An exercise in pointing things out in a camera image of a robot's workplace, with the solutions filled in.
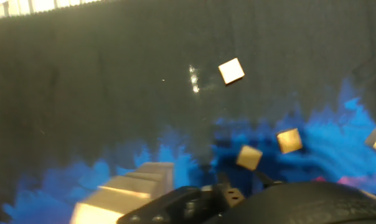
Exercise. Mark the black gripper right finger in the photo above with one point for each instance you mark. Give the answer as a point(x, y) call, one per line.
point(266, 179)

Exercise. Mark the blue landscape print mat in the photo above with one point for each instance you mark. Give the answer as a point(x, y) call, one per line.
point(82, 93)

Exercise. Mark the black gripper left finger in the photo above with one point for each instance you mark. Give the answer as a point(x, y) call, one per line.
point(181, 205)

